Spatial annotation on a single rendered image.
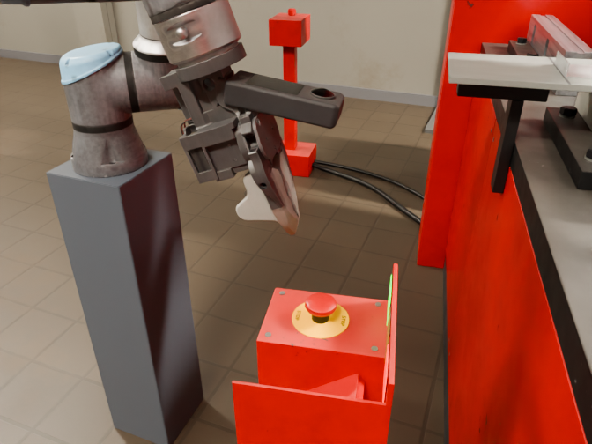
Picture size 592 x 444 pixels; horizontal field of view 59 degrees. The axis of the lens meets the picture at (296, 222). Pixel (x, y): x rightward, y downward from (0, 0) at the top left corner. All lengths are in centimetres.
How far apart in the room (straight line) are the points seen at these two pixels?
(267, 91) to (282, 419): 33
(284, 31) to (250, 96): 210
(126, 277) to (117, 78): 41
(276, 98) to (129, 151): 62
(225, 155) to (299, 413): 27
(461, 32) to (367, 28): 229
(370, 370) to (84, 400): 120
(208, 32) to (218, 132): 9
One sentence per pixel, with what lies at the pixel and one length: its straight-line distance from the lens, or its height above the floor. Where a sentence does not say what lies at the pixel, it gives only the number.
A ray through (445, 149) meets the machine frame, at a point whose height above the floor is 51.
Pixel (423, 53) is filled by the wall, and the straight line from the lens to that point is 401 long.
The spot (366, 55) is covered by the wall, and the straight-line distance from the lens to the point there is 410.
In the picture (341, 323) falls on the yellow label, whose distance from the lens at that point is 66.
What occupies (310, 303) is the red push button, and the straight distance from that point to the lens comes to 64.
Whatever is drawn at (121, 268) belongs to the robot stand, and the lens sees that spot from 116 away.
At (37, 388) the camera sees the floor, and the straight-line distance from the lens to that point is 180.
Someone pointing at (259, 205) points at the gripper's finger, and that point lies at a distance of 56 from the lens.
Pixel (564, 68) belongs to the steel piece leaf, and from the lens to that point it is 96.
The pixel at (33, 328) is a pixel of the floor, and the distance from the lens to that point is 203.
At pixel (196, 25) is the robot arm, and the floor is 113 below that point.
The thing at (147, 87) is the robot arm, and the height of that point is 94.
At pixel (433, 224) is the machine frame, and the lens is 206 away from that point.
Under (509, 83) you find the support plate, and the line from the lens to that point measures 89.
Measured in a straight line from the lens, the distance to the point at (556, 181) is 87.
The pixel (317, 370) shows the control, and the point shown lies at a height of 74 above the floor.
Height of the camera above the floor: 122
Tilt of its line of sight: 30 degrees down
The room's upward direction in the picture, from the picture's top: straight up
